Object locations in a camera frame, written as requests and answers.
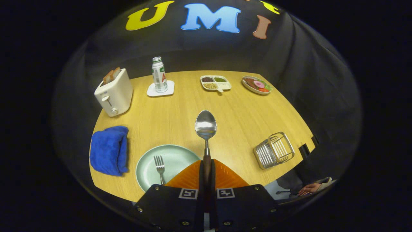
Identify metal spoon with brown handle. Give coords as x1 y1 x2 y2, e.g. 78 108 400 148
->
194 110 218 194

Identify blue towel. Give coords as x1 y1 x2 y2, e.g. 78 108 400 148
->
89 126 129 176

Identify pale green plate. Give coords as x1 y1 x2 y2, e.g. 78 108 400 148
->
136 144 201 193

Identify divided tray of grains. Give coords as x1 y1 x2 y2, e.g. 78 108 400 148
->
200 75 232 93

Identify white toaster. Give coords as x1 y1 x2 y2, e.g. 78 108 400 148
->
94 68 133 117

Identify wire cutlery basket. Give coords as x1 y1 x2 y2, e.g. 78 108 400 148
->
253 132 295 170

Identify white plastic drink bottle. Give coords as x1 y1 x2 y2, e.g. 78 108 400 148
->
152 57 168 93

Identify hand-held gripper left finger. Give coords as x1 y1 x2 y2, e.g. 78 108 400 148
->
130 160 206 232

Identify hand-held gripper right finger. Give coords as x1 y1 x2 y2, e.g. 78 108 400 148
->
211 159 284 232

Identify metal fork with brown handle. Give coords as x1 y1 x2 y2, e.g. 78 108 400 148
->
154 155 166 185

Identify plate of toy food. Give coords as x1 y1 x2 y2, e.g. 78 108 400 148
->
242 76 273 95

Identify white square coaster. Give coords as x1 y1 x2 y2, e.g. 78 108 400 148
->
146 80 175 97

